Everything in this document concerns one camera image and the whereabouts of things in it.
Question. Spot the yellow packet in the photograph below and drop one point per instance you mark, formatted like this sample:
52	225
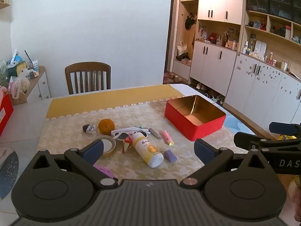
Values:
285	137

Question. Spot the white bench cabinet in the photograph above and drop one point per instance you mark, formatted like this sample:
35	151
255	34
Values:
181	69

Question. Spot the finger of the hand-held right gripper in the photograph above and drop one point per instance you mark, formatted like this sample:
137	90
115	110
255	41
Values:
282	128
245	140

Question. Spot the white wall cabinet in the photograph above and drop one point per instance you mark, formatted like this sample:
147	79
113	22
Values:
218	0

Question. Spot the metal nail clipper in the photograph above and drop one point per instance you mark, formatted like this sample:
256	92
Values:
154	133

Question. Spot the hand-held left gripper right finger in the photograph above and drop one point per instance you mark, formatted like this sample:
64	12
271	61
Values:
204	151

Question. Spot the person's right hand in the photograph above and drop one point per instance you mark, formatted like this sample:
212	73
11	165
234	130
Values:
297	204

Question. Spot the white drawer sideboard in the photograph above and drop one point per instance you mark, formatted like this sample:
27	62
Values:
41	84

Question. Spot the red storage box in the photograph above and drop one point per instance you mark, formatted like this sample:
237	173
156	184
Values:
4	113

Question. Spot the pink yellow highlighter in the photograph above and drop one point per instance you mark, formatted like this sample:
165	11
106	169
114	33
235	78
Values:
167	137

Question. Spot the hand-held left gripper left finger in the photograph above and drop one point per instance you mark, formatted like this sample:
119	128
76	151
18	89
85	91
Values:
94	151

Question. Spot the white tote bag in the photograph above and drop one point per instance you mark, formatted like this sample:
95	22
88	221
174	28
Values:
181	49

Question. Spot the small red white packet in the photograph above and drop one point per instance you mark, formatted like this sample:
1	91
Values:
127	145

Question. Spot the tape roll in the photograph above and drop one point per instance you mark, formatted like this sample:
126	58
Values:
109	146

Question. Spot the wooden open shelf unit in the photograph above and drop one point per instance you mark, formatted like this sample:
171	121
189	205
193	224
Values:
279	37

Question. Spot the white two-door base cabinet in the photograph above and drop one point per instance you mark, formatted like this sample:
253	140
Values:
211	66

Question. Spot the purple hair clip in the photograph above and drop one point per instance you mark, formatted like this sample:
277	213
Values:
104	170

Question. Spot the red patterned door rug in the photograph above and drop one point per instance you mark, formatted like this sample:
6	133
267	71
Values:
169	76

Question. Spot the orange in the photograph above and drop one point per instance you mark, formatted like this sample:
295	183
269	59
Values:
106	126

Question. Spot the purple eraser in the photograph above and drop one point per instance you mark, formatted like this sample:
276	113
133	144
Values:
170	156

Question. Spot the small black white packet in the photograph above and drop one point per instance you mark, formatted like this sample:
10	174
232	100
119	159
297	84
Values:
89	128

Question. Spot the dark wooden door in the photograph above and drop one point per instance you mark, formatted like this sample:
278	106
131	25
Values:
169	28

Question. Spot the beige woven placemat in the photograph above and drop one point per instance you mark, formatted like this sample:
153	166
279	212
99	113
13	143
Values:
70	131

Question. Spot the white sunglasses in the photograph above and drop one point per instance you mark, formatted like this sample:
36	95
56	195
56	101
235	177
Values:
122	136

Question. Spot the pair of white sneakers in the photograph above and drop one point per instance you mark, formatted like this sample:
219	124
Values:
212	98

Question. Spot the white cabinet with stickers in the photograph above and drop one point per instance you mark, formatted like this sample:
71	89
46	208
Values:
258	89

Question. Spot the round dark blue rug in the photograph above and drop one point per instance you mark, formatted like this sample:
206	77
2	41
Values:
8	171

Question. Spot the yellow table runner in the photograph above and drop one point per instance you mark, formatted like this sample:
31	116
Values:
105	100

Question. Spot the clear plastic bag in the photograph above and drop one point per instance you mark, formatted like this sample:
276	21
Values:
21	84

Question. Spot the red tin box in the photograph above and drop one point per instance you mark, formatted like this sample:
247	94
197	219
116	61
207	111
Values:
202	129

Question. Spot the wooden chair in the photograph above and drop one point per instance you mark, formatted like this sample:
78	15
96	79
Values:
88	67

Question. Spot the green yellow pouch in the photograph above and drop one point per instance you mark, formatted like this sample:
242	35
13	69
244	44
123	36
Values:
17	67

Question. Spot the white yellow bottle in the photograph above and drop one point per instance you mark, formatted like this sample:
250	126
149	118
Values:
147	149

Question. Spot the small white carton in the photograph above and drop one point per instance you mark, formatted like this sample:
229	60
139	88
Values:
35	66

